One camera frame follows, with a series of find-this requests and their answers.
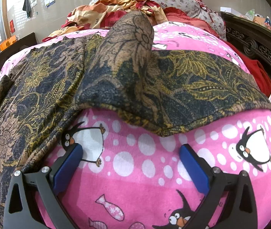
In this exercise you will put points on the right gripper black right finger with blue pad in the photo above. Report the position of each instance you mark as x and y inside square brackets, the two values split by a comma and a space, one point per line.
[239, 209]

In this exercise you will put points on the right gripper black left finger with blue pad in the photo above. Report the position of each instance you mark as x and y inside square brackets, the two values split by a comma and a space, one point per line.
[21, 209]

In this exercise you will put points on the dark floral batik garment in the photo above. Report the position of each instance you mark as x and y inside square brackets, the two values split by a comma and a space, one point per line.
[97, 81]

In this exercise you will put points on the pink penguin print blanket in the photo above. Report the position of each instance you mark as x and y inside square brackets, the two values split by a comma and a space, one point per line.
[147, 171]

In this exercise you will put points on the dark wooden footboard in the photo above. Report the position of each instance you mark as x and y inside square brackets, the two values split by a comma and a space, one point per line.
[27, 41]

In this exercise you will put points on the orange plastic basin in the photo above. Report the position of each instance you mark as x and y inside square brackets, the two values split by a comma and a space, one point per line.
[8, 42]

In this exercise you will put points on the dark carved wooden headboard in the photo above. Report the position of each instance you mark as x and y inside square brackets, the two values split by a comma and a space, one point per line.
[250, 38]

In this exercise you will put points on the red yellow floral quilt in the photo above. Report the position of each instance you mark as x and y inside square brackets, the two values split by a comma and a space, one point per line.
[105, 13]

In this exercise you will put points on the red paper wall sign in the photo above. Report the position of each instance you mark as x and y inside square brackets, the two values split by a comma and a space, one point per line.
[12, 28]

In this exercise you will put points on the dark cloth hanging on wall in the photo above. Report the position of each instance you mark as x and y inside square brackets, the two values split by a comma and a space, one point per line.
[27, 8]

